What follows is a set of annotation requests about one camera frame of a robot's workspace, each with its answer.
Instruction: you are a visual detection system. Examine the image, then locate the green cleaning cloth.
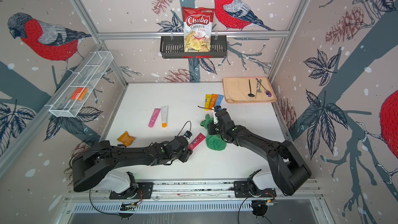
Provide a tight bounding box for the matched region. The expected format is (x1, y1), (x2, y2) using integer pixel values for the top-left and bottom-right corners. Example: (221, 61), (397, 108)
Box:
(200, 114), (227, 151)

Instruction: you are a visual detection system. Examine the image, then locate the red pink toothpaste tube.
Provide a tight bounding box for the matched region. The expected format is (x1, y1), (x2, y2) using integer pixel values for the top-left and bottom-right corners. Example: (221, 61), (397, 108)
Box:
(188, 133), (206, 151)

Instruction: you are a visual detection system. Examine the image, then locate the white toothpaste tube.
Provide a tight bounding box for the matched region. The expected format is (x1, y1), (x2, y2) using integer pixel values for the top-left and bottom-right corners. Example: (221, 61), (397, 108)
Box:
(161, 105), (169, 128)

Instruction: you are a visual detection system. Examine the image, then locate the magenta toothpaste tube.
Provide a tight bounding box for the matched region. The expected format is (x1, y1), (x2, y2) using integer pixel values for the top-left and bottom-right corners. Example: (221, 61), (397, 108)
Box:
(148, 108), (161, 128)

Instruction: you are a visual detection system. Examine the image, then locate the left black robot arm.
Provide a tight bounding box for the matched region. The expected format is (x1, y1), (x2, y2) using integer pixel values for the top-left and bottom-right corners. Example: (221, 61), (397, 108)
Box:
(71, 131), (192, 192)

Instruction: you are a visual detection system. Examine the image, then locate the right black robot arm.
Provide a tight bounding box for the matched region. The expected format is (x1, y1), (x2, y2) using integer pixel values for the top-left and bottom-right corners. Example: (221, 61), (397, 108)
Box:
(208, 106), (312, 196)

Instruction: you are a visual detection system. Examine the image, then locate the blue toothpaste tube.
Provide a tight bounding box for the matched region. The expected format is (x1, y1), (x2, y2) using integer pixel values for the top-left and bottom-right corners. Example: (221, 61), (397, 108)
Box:
(215, 94), (224, 106)

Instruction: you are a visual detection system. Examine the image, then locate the orange toothpaste tube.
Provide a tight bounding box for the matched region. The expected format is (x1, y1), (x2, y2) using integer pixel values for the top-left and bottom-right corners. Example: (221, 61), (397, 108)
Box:
(209, 94), (218, 109)

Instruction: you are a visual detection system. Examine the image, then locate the yellow toothpaste tube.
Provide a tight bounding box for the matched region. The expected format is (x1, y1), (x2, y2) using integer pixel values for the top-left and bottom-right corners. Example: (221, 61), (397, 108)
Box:
(204, 94), (212, 111)

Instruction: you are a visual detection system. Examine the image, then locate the pink tray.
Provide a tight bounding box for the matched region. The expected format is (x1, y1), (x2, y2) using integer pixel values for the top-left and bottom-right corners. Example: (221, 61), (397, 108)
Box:
(222, 76), (277, 104)

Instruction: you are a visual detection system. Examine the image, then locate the black spoon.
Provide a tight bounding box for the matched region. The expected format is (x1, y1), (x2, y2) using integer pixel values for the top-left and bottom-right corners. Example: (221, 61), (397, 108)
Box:
(248, 79), (256, 97)

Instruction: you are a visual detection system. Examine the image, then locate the orange snack packet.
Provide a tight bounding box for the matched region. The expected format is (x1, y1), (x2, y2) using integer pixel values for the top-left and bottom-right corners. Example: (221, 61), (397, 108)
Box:
(117, 131), (136, 147)

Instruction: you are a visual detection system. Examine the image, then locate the iridescent purple spoon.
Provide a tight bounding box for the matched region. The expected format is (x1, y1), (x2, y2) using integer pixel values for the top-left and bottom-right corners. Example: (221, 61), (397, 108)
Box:
(256, 79), (272, 97)

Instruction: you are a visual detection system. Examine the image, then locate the Chuba cassava chips bag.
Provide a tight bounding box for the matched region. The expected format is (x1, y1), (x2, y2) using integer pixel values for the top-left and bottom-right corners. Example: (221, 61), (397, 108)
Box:
(182, 7), (215, 52)

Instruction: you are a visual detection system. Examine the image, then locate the orange packet in shelf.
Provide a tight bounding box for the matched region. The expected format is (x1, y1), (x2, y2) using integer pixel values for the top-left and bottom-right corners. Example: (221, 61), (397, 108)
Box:
(70, 87), (89, 101)

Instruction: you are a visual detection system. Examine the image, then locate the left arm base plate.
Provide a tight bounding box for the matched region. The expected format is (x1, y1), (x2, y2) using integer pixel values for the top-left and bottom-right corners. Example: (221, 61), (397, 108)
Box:
(109, 182), (154, 200)

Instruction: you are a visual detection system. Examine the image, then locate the patterned handle utensil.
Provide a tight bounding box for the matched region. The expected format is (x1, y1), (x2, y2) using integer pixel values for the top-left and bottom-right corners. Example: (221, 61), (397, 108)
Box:
(255, 81), (261, 98)

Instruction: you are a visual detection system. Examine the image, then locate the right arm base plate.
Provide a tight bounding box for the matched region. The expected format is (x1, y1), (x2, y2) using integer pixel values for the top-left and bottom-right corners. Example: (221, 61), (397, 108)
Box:
(232, 181), (276, 198)

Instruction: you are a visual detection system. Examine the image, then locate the black wire wall basket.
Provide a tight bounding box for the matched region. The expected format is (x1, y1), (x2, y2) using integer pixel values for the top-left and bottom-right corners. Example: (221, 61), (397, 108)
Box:
(160, 35), (228, 59)

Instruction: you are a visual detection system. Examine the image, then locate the white wire wall shelf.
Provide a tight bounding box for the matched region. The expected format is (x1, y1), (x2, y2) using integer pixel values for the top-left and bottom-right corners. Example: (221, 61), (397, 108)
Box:
(46, 51), (114, 118)

